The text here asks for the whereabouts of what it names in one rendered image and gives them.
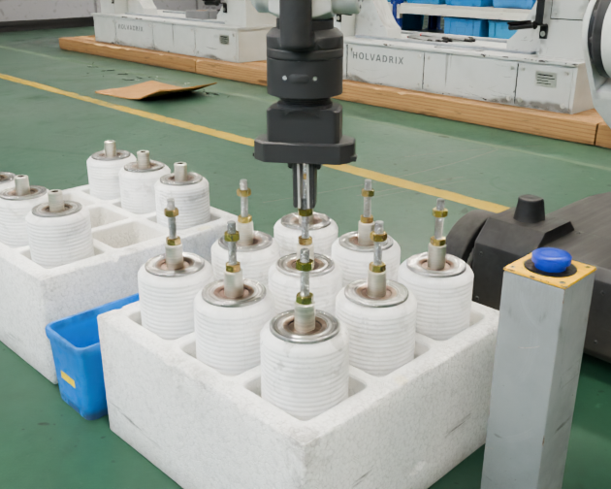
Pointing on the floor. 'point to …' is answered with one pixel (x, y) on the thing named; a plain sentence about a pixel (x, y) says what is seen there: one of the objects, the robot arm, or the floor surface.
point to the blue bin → (81, 358)
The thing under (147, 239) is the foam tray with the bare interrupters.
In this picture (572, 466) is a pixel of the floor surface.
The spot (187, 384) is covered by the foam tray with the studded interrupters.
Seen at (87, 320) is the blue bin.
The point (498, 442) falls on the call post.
